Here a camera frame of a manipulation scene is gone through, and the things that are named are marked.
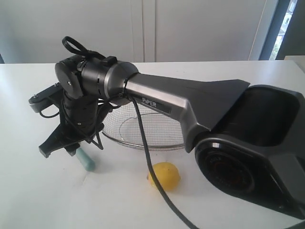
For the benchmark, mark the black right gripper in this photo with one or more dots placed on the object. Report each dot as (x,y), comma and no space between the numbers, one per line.
(78,122)

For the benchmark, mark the teal handled peeler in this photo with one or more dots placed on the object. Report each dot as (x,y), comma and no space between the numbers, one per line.
(88,164)

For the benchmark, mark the yellow lemon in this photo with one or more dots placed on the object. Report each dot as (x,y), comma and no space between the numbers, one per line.
(167,175)

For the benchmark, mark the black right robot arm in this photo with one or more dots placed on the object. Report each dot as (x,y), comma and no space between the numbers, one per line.
(249,141)

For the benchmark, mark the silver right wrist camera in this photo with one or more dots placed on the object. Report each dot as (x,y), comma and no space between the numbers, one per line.
(44,99)

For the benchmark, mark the oval wire mesh basket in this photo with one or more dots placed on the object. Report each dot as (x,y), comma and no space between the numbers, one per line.
(162,133)

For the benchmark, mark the window with dark frame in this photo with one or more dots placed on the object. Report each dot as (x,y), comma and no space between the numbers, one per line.
(286,32)

